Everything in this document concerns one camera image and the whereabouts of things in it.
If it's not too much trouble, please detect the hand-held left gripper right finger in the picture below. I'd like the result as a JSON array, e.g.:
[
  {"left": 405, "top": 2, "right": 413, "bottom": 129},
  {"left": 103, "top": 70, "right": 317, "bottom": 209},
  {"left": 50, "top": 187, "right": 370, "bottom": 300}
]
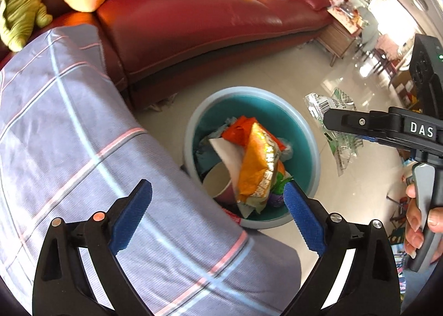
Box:
[{"left": 283, "top": 181, "right": 403, "bottom": 316}]

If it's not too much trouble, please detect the dark red leather sofa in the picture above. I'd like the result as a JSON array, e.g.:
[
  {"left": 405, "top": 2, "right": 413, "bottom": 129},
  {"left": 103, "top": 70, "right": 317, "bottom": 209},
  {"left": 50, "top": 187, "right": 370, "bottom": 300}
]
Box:
[{"left": 0, "top": 0, "right": 334, "bottom": 112}]

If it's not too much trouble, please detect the pink paper cup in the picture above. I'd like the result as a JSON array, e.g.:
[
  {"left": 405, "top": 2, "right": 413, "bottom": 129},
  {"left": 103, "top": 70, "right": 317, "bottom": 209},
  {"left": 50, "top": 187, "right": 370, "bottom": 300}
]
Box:
[{"left": 202, "top": 162, "right": 239, "bottom": 204}]

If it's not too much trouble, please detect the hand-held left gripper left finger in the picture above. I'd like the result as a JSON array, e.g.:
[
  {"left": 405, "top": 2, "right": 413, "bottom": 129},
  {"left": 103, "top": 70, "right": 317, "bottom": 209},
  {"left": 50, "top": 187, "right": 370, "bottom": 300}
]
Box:
[{"left": 33, "top": 179, "right": 153, "bottom": 316}]

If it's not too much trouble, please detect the plaid purple tablecloth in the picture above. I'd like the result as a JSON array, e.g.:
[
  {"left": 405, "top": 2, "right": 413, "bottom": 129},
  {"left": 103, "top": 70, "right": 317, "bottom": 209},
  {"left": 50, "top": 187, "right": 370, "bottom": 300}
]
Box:
[{"left": 0, "top": 24, "right": 302, "bottom": 316}]

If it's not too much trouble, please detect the white paper towel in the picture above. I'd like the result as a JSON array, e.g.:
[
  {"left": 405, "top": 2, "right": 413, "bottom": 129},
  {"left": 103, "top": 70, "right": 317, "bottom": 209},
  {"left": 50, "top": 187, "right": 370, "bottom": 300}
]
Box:
[{"left": 208, "top": 138, "right": 248, "bottom": 192}]

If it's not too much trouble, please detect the person's right hand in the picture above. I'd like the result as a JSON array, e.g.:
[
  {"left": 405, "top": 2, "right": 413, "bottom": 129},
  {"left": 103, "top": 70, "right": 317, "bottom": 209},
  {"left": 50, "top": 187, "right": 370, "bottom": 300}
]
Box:
[{"left": 403, "top": 184, "right": 443, "bottom": 260}]

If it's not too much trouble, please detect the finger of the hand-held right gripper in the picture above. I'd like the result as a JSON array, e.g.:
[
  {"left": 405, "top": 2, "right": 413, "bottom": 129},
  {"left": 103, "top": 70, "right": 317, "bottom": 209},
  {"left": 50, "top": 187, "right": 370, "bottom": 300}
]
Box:
[{"left": 323, "top": 107, "right": 392, "bottom": 142}]

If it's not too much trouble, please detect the teal plastic basin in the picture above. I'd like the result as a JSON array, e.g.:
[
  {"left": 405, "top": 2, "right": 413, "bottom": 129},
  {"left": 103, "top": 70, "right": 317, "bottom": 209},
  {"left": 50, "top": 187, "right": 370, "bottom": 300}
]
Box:
[{"left": 183, "top": 86, "right": 321, "bottom": 230}]

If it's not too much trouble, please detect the yellow orange snack bag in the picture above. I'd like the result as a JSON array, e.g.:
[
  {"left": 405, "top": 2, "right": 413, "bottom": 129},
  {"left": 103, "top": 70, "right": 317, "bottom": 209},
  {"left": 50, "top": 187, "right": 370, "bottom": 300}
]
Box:
[{"left": 235, "top": 122, "right": 286, "bottom": 214}]

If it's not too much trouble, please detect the silver and green plastic wrapper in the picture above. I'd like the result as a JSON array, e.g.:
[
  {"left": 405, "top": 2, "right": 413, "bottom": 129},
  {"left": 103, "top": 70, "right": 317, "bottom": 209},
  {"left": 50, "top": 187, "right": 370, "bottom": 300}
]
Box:
[{"left": 305, "top": 87, "right": 364, "bottom": 176}]

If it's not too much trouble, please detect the orange plastic wrapper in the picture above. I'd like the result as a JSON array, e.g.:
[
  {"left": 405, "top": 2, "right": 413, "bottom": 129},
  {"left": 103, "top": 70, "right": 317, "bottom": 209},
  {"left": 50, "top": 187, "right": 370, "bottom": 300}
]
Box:
[{"left": 221, "top": 115, "right": 258, "bottom": 145}]

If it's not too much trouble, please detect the wooden side table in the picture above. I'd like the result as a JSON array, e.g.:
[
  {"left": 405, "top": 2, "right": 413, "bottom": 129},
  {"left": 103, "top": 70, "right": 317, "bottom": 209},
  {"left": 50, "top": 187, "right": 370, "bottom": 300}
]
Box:
[{"left": 316, "top": 20, "right": 364, "bottom": 67}]

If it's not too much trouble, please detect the green dinosaur plush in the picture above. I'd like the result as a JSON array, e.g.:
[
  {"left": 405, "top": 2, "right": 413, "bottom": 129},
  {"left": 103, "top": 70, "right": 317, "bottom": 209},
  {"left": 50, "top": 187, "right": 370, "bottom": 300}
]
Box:
[{"left": 0, "top": 0, "right": 53, "bottom": 53}]

